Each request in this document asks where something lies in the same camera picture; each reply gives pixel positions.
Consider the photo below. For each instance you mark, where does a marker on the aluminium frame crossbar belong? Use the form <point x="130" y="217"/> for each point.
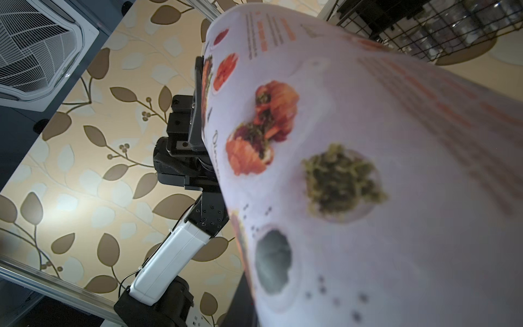
<point x="59" y="290"/>

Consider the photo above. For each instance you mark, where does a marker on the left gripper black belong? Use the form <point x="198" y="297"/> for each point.
<point x="180" y="158"/>

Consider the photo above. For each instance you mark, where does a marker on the black wire basket back wall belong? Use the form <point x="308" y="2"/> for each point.
<point x="439" y="32"/>

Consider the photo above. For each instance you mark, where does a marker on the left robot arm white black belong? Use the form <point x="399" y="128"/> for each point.
<point x="158" y="296"/>

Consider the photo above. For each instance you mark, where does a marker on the restaurant menu sheet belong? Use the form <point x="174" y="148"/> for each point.
<point x="365" y="187"/>

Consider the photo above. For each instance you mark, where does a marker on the ceiling air conditioner vent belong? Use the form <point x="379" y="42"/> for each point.
<point x="42" y="44"/>

